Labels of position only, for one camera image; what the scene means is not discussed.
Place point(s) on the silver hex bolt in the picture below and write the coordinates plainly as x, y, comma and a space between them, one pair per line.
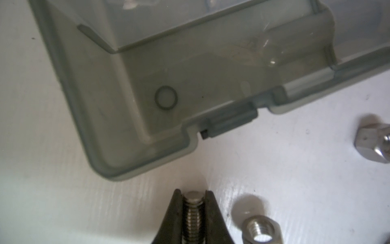
193, 231

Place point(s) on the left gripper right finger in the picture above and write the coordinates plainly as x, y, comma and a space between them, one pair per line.
216, 231

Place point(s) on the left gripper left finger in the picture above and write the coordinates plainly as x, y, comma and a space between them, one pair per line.
170, 231

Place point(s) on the silver hex nut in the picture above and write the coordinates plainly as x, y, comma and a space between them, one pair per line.
373, 142
261, 230

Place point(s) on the grey plastic organizer box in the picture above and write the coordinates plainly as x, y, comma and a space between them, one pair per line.
145, 79

